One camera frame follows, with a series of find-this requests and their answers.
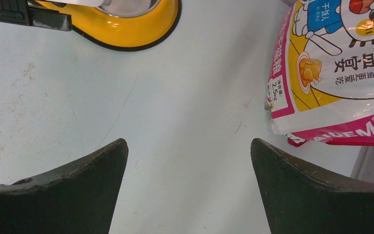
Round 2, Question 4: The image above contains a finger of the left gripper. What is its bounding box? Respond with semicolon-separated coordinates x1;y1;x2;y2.
0;0;73;32

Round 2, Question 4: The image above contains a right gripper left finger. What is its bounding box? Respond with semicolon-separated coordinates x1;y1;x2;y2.
0;138;129;234

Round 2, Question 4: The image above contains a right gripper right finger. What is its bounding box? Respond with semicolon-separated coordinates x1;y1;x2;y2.
251;138;374;234

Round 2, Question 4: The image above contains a yellow double pet bowl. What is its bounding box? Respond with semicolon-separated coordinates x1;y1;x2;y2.
31;0;182;52

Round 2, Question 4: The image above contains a pet food bag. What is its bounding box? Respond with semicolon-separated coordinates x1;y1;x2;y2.
265;0;374;146

